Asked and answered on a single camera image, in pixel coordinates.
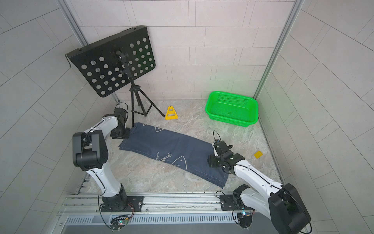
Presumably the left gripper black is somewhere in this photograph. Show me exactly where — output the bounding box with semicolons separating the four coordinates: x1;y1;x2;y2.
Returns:
112;126;131;139

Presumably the blue patterned pillowcase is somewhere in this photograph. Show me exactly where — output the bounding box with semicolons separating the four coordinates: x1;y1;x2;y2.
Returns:
119;122;228;188

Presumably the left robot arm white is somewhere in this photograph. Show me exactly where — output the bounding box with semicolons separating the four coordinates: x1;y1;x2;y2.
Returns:
72;108;130;212

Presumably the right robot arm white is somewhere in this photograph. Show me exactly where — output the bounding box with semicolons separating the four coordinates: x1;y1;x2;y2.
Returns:
208;139;311;234

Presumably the small yellow flat card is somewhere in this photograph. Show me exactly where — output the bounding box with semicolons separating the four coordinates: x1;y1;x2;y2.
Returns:
254;151;264;159

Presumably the green plastic basket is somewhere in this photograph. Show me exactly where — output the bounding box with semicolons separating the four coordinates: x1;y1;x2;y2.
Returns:
206;91;259;127

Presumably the yellow triangular plastic block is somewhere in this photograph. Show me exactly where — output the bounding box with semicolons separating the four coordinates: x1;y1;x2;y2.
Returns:
165;106;178;120

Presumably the right base circuit board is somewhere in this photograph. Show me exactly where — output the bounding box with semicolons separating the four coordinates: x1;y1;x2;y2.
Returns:
232;211;253;229

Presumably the base circuit board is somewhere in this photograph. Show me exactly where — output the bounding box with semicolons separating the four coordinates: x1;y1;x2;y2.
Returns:
110;215;132;232
232;211;253;229

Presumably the black music stand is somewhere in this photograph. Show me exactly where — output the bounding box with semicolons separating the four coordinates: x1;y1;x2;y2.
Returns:
65;25;156;117

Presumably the left base circuit board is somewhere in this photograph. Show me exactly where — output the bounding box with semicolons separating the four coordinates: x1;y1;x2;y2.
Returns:
110;215;132;232

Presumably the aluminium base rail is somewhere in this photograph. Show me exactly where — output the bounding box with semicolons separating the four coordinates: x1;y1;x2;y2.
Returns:
51;192;274;234

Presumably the metal corner frame post left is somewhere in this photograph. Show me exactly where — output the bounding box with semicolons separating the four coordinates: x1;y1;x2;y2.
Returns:
55;0;121;105

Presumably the metal corner frame post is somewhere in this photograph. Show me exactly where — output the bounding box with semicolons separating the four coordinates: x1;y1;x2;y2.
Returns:
55;0;121;105
253;0;304;100

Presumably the metal corner frame post right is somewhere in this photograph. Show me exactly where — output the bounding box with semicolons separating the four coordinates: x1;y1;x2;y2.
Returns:
253;0;304;100

